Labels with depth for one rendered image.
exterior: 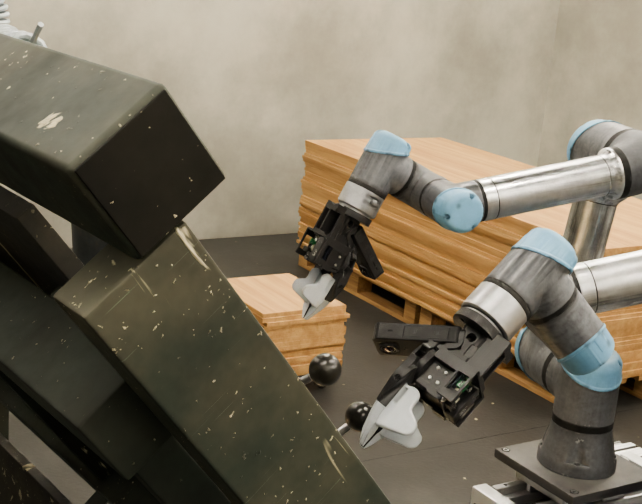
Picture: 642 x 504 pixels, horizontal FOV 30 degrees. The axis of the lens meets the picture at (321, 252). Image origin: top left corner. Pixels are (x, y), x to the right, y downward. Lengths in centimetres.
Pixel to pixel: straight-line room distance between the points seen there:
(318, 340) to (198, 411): 421
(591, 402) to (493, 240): 349
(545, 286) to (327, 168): 540
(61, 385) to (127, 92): 29
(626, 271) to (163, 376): 89
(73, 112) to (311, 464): 39
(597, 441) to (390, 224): 417
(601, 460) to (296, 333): 296
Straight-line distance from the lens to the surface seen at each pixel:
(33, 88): 102
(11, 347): 116
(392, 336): 149
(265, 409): 104
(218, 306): 97
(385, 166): 210
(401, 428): 142
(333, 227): 210
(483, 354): 145
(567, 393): 228
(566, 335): 154
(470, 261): 585
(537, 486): 234
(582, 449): 230
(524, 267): 149
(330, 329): 521
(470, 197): 202
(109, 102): 92
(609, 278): 168
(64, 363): 109
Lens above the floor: 198
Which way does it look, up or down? 15 degrees down
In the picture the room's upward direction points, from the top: 5 degrees clockwise
